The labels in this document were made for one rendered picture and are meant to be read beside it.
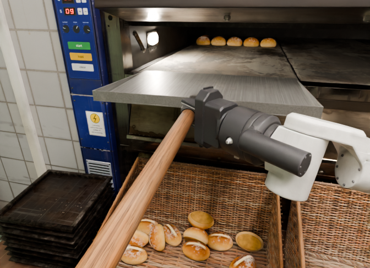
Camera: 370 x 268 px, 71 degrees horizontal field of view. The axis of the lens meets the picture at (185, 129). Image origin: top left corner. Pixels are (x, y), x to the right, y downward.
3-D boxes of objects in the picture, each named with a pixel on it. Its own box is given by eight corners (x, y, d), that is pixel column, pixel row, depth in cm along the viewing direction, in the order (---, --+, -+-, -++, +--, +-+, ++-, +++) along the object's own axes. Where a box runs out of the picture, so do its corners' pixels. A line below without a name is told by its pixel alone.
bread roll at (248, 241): (237, 229, 95) (238, 227, 101) (233, 247, 94) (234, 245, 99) (265, 236, 92) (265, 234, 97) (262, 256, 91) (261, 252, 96)
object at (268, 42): (260, 47, 163) (261, 38, 160) (259, 45, 169) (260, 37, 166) (276, 47, 161) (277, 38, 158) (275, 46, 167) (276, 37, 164)
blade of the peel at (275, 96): (321, 119, 56) (324, 107, 55) (93, 100, 68) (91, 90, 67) (296, 78, 88) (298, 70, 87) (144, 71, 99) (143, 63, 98)
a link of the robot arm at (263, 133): (273, 112, 47) (340, 132, 39) (255, 167, 49) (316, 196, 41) (237, 107, 39) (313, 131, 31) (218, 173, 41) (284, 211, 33)
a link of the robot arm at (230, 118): (218, 137, 58) (264, 158, 50) (185, 152, 52) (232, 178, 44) (221, 82, 53) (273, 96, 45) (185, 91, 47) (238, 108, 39)
